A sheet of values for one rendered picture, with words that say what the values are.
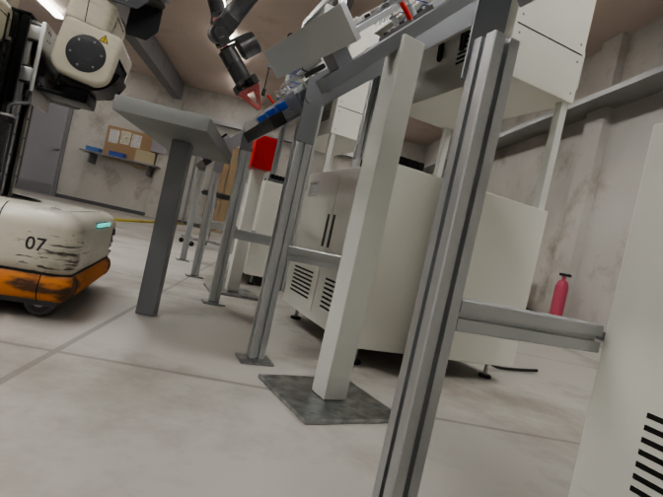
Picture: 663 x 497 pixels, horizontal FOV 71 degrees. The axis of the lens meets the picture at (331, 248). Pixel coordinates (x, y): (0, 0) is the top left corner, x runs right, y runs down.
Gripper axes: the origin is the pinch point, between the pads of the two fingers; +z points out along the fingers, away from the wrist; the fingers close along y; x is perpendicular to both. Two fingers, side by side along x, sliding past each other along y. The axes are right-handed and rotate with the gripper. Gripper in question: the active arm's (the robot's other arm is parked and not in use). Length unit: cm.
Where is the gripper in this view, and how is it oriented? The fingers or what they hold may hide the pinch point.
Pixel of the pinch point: (257, 106)
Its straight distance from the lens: 159.5
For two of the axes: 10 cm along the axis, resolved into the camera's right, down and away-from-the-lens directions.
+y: -3.7, -0.9, 9.3
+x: -8.0, 5.4, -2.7
